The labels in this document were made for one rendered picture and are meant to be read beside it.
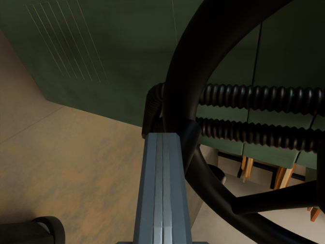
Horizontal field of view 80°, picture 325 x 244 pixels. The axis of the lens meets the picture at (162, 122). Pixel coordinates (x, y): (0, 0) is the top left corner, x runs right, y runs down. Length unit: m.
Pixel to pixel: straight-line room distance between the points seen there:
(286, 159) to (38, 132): 0.80
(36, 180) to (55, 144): 0.16
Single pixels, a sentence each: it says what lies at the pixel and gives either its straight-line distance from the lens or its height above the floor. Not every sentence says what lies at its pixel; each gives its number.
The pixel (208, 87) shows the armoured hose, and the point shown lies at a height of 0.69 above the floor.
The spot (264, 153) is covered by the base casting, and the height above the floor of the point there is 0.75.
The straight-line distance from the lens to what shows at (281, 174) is 3.27.
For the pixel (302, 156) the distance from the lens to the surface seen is 0.41.
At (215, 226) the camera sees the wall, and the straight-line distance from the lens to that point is 3.72.
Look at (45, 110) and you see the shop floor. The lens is 0.87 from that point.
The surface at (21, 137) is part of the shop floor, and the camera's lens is 0.86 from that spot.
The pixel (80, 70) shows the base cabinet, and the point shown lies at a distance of 0.56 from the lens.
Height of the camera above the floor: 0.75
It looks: 28 degrees down
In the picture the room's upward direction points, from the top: 104 degrees clockwise
